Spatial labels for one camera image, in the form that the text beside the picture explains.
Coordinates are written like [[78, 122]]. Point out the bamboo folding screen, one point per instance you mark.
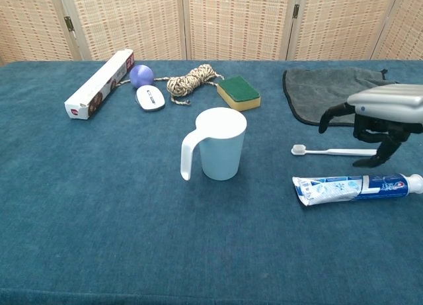
[[238, 20]]

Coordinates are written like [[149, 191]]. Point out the long white cardboard box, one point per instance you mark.
[[96, 86]]

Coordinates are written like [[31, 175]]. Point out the green yellow sponge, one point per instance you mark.
[[239, 93]]

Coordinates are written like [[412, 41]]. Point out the blue white toothpaste tube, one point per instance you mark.
[[347, 189]]

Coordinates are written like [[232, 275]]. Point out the purple ball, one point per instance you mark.
[[141, 75]]

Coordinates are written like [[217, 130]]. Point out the white computer mouse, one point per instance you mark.
[[150, 98]]

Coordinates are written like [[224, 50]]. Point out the grey towel with black trim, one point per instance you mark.
[[317, 90]]

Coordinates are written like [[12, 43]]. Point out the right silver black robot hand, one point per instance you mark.
[[390, 101]]

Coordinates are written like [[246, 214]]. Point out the white toothbrush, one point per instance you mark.
[[340, 151]]

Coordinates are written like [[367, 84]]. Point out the blue tablecloth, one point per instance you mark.
[[132, 235]]

